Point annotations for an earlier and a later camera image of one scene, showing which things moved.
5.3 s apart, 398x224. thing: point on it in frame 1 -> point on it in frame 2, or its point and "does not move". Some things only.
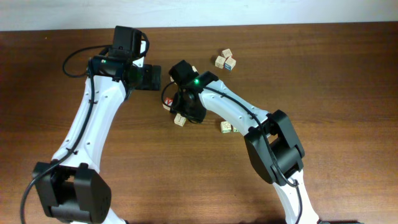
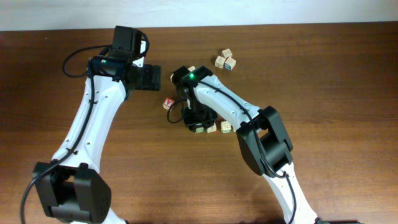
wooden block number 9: [225, 127] does not move
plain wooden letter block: [194, 69] does not move
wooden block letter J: [180, 120] -> [212, 129]
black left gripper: [152, 81] does not move
